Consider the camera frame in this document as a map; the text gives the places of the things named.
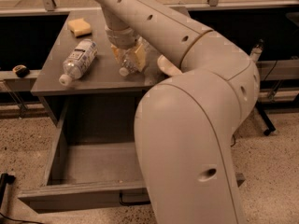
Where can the small bottle on ledge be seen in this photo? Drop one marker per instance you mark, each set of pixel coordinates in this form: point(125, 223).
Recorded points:
point(257, 50)

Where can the black stand leg with wheel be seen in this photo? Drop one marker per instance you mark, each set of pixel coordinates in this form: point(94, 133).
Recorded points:
point(270, 126)

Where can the labelled clear water bottle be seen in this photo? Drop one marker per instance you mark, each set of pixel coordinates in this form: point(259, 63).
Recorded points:
point(78, 61)

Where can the yellow sponge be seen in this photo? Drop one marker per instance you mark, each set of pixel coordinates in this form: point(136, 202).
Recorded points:
point(79, 27)

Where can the white bowl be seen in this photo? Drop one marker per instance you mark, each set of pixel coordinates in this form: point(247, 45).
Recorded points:
point(167, 67)

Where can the metal window frame rail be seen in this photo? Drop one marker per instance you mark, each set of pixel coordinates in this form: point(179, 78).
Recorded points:
point(149, 3)

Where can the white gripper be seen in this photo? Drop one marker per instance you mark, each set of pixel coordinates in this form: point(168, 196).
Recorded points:
point(121, 38)

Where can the clear water bottle red band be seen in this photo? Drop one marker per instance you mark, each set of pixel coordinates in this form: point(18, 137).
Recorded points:
point(127, 66)

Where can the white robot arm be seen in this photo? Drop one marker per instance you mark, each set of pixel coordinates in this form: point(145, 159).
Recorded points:
point(217, 74)

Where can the open grey top drawer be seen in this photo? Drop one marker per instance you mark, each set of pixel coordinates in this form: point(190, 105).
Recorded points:
point(81, 168)

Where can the black drawer handle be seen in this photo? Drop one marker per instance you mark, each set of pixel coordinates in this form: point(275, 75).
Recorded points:
point(130, 199)

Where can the black object at left edge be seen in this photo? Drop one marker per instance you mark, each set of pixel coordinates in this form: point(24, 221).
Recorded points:
point(5, 179)

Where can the black yellow tape measure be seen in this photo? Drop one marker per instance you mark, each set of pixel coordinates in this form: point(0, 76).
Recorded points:
point(21, 70)

